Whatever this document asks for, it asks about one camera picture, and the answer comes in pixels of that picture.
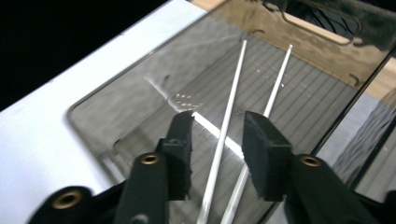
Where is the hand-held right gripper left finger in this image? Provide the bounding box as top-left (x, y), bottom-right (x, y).
top-left (113, 109), bottom-right (196, 224)

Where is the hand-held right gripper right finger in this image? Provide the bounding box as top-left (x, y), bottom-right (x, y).
top-left (241, 110), bottom-right (379, 224)

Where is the white chopstick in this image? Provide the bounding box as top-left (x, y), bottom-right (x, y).
top-left (219, 43), bottom-right (294, 224)
top-left (196, 38), bottom-right (248, 224)

